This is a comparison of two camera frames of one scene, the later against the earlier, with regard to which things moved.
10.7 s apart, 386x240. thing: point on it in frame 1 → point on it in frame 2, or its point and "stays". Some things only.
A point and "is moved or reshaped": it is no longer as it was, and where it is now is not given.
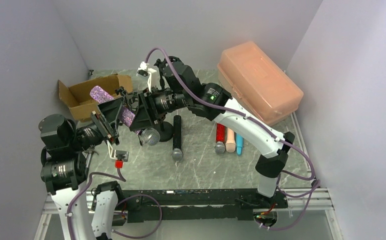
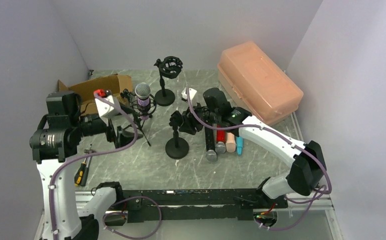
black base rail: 160,206 stays
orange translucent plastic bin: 253,79 stays
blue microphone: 239,142 stays
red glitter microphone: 220,146 stays
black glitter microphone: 177,152 → 211,155
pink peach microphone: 230,144 stays
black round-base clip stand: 166,129 → 177,148
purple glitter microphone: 101,95 is moved or reshaped
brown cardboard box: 81,103 stays
